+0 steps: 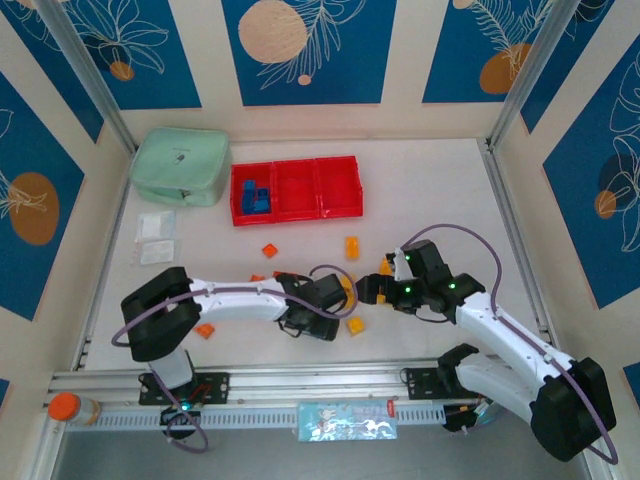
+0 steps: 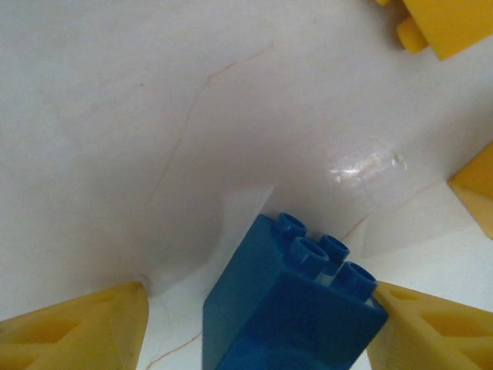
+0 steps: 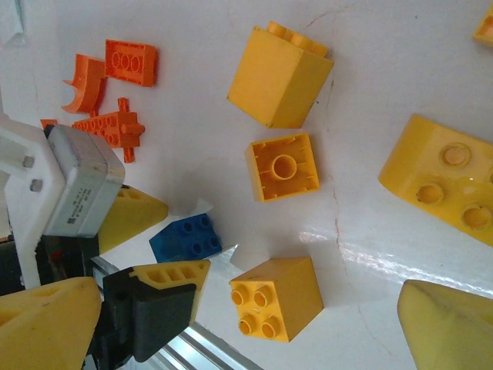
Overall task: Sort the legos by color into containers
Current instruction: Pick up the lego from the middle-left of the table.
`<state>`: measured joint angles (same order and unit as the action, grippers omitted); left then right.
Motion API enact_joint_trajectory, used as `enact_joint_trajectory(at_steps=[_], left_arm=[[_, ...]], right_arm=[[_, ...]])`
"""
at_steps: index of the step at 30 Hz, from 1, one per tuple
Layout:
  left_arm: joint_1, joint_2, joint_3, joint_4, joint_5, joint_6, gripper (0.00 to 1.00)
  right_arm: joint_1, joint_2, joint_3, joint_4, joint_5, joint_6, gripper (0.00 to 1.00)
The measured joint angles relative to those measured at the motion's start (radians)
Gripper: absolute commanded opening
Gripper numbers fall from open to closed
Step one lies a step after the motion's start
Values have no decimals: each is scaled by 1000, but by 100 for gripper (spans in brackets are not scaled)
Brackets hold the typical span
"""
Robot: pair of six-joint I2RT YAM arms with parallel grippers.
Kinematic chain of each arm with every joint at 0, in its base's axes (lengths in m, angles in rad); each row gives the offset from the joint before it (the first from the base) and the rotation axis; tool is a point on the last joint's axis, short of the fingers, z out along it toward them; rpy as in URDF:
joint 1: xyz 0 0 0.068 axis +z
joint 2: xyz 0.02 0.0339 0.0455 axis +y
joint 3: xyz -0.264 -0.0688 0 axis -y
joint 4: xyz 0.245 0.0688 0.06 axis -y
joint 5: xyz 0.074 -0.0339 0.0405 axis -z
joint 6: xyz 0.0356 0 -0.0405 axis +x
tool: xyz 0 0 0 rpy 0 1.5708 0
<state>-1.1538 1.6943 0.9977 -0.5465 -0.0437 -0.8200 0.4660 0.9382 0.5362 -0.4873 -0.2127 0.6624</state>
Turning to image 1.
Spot clear packet with white pad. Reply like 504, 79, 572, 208
137, 209, 177, 240
130, 238, 181, 268

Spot aluminium side rail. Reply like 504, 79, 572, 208
477, 138, 564, 361
72, 144, 139, 374

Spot mint green zip pouch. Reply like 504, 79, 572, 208
130, 126, 231, 207

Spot blue printed tissue pack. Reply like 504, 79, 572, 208
297, 398, 400, 443

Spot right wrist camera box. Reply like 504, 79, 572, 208
391, 246, 417, 282

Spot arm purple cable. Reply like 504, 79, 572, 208
399, 223, 619, 466
110, 264, 359, 454

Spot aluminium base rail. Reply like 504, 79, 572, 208
47, 356, 586, 407

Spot black controller box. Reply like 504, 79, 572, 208
158, 404, 202, 442
442, 402, 494, 435

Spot orange toy bricks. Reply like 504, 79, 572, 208
272, 158, 321, 223

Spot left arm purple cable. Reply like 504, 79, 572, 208
110, 264, 359, 454

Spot white slotted cable duct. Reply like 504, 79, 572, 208
63, 402, 448, 432

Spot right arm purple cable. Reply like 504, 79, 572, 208
399, 223, 619, 466

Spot aluminium frame post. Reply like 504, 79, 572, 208
485, 0, 589, 150
35, 0, 138, 154

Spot bottle with orange cap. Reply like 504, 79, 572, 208
48, 392, 103, 427

